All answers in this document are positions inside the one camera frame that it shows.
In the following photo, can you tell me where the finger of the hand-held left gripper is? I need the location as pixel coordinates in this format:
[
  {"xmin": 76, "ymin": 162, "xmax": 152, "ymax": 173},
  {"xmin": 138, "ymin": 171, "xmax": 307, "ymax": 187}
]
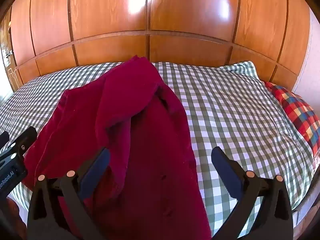
[{"xmin": 0, "ymin": 126, "xmax": 38, "ymax": 165}]

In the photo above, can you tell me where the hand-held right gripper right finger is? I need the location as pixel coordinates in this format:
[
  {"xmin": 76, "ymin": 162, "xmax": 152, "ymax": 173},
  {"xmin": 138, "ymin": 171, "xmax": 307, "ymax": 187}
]
[{"xmin": 211, "ymin": 146, "xmax": 294, "ymax": 240}]

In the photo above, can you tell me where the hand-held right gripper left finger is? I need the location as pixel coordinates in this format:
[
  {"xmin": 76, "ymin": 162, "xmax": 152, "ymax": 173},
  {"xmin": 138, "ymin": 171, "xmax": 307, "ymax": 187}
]
[{"xmin": 26, "ymin": 147, "xmax": 112, "ymax": 240}]

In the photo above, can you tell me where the dark red garment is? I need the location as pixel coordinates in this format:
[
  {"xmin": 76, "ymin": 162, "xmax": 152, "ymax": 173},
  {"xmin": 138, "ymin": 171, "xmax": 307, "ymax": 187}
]
[{"xmin": 24, "ymin": 55, "xmax": 213, "ymax": 240}]

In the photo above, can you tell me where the green checked bed sheet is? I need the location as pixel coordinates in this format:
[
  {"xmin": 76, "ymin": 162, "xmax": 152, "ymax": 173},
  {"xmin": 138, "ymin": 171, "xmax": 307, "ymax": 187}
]
[{"xmin": 0, "ymin": 60, "xmax": 316, "ymax": 230}]

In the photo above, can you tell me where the white mattress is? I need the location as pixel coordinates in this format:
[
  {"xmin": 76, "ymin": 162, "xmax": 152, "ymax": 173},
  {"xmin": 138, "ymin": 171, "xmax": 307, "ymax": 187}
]
[{"xmin": 291, "ymin": 152, "xmax": 320, "ymax": 240}]

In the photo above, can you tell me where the wooden door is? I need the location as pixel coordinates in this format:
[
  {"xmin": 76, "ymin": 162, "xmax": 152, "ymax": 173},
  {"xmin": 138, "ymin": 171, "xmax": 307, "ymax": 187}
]
[{"xmin": 0, "ymin": 12, "xmax": 19, "ymax": 92}]

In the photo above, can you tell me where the colourful patterned cloth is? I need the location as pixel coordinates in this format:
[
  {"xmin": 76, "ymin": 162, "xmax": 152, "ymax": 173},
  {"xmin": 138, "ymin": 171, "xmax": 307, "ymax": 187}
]
[{"xmin": 264, "ymin": 81, "xmax": 320, "ymax": 157}]

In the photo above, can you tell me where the wooden wardrobe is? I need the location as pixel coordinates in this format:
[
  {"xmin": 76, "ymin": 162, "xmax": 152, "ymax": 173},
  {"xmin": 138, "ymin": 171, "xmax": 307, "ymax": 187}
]
[{"xmin": 10, "ymin": 0, "xmax": 312, "ymax": 92}]

